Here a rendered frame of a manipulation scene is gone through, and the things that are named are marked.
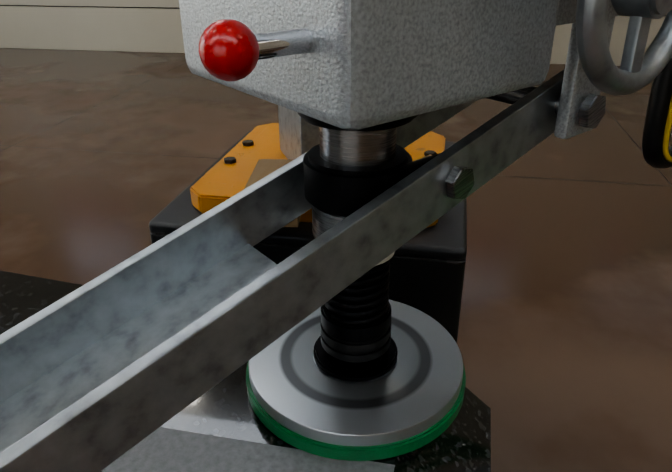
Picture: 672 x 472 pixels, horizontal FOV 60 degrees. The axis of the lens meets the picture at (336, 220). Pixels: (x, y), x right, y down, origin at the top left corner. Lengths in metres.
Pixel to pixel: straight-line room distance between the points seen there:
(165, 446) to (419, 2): 0.42
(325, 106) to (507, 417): 1.53
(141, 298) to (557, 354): 1.71
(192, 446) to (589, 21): 0.45
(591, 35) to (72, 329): 0.41
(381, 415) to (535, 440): 1.25
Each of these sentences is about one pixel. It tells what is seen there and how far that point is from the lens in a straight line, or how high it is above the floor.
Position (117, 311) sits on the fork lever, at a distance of 0.49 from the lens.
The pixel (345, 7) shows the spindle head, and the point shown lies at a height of 1.19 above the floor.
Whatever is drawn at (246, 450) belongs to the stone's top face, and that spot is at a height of 0.82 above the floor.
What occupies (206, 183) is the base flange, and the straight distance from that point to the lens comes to 1.20.
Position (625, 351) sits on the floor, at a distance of 2.17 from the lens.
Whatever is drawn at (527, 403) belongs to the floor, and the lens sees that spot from 1.86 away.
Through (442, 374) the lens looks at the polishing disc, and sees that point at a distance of 0.58.
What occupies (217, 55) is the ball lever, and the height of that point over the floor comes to 1.17.
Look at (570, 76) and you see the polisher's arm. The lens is 0.56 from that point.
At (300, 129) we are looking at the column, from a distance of 1.16.
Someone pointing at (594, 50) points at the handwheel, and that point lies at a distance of 0.41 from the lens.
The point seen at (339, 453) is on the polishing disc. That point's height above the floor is 0.83.
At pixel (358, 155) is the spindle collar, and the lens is 0.46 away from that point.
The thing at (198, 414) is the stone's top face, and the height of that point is 0.82.
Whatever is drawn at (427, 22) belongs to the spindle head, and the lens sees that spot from 0.36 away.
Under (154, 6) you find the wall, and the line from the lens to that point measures 7.30.
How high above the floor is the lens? 1.23
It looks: 26 degrees down
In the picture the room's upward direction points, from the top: straight up
